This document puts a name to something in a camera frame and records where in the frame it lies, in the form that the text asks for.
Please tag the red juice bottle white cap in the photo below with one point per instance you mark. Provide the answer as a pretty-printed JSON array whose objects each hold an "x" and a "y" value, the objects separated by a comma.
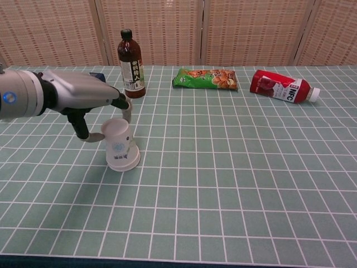
[{"x": 276, "y": 85}]

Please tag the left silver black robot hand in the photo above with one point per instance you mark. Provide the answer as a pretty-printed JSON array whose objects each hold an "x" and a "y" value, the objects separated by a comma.
[{"x": 81, "y": 89}]

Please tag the green grid tablecloth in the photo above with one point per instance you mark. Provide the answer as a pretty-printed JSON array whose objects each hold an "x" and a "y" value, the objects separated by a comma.
[{"x": 209, "y": 181}]

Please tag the blue grey glasses case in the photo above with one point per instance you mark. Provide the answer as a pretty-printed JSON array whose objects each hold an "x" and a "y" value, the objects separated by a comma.
[{"x": 97, "y": 76}]

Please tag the dark sauce bottle black cap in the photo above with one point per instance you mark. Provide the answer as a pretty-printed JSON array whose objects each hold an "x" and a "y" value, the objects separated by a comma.
[{"x": 132, "y": 69}]

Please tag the green orange snack bag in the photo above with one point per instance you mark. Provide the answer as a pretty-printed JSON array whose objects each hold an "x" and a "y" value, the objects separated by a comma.
[{"x": 205, "y": 79}]

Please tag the white paper cup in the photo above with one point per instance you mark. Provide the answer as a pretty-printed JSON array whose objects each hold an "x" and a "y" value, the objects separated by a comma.
[
  {"x": 122, "y": 163},
  {"x": 115, "y": 128}
]

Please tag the woven bamboo folding screen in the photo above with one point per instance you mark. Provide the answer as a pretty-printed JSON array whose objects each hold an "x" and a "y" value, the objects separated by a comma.
[{"x": 167, "y": 30}]

